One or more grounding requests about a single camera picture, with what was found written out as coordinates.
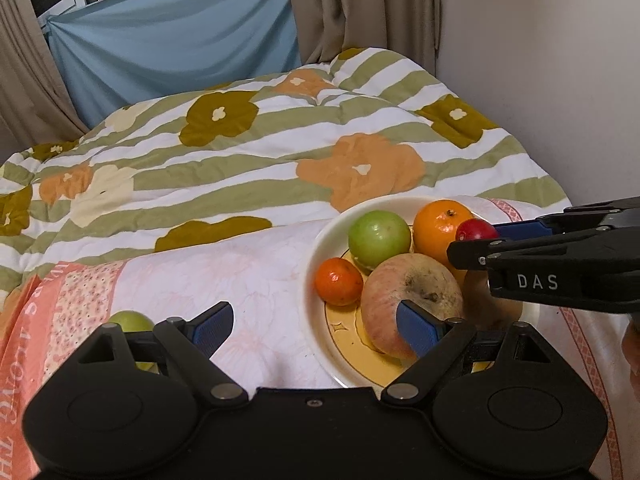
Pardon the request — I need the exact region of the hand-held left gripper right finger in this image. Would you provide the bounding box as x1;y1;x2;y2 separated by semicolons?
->
382;300;557;407

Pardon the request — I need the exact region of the floral striped quilt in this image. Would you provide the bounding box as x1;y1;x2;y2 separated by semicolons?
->
0;47;576;311

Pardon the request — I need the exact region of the blue sheet curtain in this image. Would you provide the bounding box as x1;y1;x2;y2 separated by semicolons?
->
47;0;302;128

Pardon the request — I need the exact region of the green apple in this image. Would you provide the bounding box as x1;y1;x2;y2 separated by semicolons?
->
107;310;158;374
348;210;414;269

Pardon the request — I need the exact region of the small red tomato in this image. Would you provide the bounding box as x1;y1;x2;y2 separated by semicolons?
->
455;218;501;244

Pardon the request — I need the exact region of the large orange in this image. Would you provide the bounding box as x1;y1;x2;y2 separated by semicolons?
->
413;200;476;267

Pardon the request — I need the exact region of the person's right hand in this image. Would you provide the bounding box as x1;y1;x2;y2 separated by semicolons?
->
622;320;640;397

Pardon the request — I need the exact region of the small tangerine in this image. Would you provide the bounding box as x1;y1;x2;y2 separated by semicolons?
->
314;257;364;307

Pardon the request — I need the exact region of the red yellow apple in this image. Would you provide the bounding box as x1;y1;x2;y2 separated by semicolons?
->
361;253;466;360

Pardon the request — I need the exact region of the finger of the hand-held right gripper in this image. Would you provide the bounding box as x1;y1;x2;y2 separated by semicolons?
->
446;226;640;271
494;197;640;241

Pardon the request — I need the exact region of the pink floral cloth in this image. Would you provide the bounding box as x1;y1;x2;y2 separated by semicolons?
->
0;195;640;480

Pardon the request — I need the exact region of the cream cartoon plate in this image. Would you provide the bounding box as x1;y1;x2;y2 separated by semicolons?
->
303;195;543;391

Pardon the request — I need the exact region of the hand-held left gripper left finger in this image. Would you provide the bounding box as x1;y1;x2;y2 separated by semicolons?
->
75;301;250;409

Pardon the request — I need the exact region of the beige curtain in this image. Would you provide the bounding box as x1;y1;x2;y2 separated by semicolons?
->
0;0;88;153
284;0;443;78

